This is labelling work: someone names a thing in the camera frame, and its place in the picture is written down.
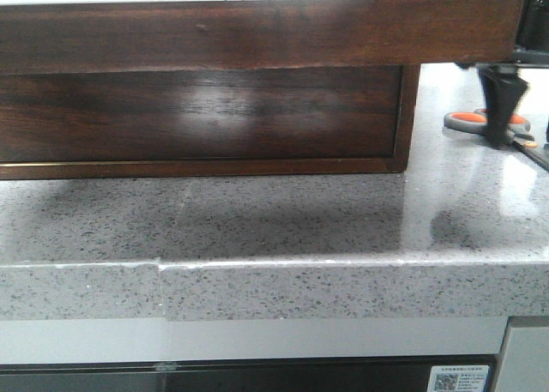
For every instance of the dark under-counter appliance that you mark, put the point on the dark under-counter appliance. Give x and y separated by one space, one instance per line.
318 374

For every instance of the dark wooden drawer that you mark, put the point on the dark wooden drawer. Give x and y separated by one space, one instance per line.
244 34

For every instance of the dark wooden drawer cabinet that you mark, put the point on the dark wooden drawer cabinet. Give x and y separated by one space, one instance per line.
325 120

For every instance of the orange grey scissors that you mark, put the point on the orange grey scissors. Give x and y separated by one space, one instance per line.
517 133

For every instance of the white QR code label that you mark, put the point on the white QR code label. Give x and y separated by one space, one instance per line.
458 378

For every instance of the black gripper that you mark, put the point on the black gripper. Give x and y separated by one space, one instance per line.
502 86

